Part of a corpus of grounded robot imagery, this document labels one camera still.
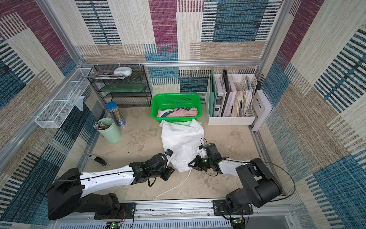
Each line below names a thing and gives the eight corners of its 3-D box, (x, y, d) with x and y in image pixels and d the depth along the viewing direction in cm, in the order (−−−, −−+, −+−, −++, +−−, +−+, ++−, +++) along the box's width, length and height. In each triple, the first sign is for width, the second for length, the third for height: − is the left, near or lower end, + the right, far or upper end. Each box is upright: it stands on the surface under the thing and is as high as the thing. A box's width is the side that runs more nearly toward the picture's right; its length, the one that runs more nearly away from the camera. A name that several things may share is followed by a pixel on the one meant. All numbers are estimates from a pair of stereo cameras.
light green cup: (108, 145, 100) (98, 133, 88) (107, 132, 107) (97, 119, 95) (122, 141, 102) (114, 128, 91) (120, 128, 109) (112, 115, 98)
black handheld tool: (89, 159, 94) (85, 155, 90) (92, 155, 95) (89, 152, 92) (104, 166, 91) (101, 163, 87) (107, 163, 92) (104, 160, 88)
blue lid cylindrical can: (116, 127, 110) (104, 108, 94) (118, 120, 114) (107, 101, 98) (124, 127, 110) (114, 108, 94) (126, 120, 114) (117, 101, 98)
